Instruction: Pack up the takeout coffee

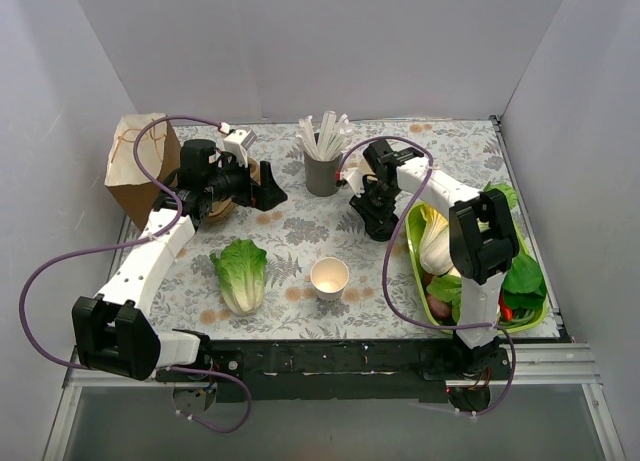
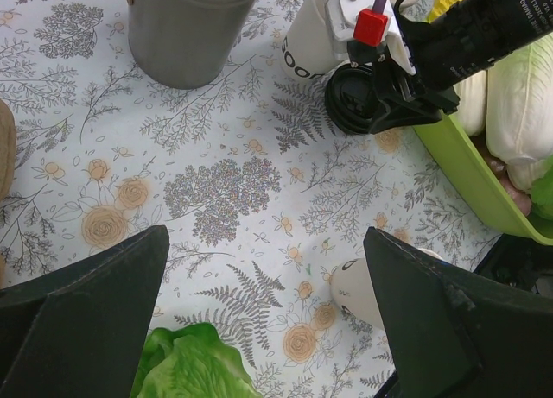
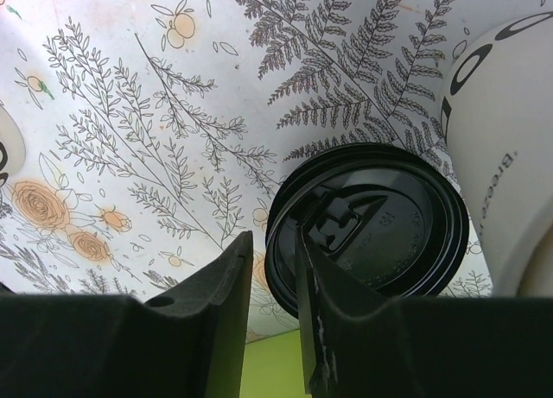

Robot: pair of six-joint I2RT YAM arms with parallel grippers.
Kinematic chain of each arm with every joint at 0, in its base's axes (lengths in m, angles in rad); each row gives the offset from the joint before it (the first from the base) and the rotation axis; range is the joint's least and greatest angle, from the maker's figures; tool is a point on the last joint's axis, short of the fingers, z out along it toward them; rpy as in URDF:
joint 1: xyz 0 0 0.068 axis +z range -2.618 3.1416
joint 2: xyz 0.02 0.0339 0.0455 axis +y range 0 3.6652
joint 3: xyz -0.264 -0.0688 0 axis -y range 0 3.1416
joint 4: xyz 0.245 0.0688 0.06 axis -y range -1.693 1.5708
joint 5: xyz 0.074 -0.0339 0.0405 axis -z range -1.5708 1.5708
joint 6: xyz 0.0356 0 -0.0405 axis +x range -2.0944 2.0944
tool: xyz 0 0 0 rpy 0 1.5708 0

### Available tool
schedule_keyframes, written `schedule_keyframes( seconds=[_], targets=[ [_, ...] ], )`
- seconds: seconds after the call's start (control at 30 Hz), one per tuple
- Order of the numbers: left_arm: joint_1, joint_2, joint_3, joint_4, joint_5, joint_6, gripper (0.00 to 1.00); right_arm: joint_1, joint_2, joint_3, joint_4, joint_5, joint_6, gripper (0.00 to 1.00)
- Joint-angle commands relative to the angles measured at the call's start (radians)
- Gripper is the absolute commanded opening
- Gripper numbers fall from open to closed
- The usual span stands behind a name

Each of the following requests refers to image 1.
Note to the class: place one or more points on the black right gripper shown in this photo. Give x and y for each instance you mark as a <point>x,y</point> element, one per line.
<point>376,201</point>

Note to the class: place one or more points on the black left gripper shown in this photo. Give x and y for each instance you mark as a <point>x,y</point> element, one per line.
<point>255,186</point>

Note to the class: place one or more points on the white paper coffee cup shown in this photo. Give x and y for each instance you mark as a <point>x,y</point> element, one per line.
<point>329,277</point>

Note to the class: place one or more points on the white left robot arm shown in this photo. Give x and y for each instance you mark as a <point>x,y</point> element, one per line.
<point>112,332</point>

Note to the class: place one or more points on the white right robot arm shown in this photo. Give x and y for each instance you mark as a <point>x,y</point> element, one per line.
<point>482,235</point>

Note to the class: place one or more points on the brown pulp cup carrier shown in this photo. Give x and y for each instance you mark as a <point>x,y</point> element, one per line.
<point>221,210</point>

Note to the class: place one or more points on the grey straw holder cup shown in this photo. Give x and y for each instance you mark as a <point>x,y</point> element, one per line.
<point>320,176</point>

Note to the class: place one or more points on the yellow napa cabbage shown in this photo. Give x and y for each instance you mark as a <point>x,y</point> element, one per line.
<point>434,254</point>

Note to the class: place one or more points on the stack of paper cups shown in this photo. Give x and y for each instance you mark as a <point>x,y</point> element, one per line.
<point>362,168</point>

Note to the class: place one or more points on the white wrapped straw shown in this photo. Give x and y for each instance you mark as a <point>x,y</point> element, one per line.
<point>337,137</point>
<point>306,137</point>
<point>325,133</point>

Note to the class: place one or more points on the green napa cabbage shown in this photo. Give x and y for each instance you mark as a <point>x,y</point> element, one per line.
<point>240,270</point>

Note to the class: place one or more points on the floral table mat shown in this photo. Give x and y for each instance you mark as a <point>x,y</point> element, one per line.
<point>380,301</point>

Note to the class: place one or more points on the purple red onion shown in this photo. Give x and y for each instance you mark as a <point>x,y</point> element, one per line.
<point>439,309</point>

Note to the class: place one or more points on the green leafy vegetable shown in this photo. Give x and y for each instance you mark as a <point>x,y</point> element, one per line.
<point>524,287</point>

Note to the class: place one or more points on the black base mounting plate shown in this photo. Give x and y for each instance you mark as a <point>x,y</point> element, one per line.
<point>347,369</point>

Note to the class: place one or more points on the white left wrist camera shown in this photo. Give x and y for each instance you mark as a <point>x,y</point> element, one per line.
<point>238,142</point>

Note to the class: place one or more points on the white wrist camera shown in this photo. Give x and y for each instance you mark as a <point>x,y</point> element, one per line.
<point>353,178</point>
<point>238,142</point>

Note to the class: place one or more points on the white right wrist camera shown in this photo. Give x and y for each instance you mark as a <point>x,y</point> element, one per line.
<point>353,178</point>

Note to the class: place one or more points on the aluminium frame rail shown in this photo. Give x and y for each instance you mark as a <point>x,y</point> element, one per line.
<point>551,407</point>

